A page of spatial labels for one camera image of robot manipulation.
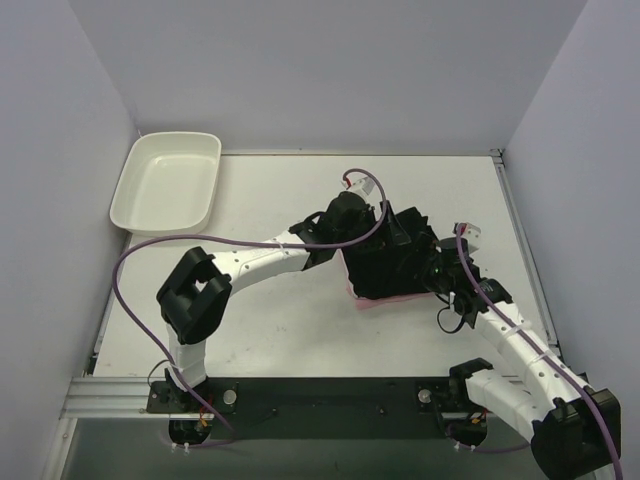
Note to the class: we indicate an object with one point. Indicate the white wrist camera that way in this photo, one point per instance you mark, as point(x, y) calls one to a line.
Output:
point(468, 235)
point(361, 187)

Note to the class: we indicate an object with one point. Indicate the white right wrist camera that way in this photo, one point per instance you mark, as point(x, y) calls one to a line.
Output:
point(468, 235)

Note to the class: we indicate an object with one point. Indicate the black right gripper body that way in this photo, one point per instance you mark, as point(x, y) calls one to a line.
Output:
point(430, 257)

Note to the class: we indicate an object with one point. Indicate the white plastic bin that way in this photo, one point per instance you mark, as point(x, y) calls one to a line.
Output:
point(167, 185)

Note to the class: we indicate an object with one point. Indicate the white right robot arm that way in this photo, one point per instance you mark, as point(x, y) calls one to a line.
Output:
point(571, 429)

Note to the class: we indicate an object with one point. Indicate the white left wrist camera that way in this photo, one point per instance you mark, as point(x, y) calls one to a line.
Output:
point(361, 187)

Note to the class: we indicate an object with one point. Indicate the aluminium front rail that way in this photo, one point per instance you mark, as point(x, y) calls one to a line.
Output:
point(107, 398)

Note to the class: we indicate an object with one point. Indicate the black t shirt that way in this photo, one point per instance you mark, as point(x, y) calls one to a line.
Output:
point(391, 263)

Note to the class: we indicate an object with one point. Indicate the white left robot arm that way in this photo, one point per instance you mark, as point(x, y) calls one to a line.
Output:
point(194, 297)

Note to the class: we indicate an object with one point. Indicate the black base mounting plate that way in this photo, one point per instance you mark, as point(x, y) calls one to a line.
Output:
point(290, 408)

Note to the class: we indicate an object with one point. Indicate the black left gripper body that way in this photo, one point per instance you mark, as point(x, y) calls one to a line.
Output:
point(385, 232)

